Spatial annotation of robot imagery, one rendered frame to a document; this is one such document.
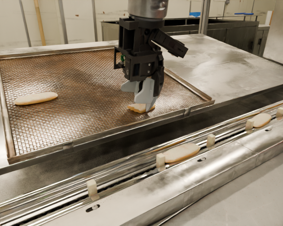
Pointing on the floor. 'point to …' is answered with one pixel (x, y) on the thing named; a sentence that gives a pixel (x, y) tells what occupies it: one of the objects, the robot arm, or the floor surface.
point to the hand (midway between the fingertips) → (144, 102)
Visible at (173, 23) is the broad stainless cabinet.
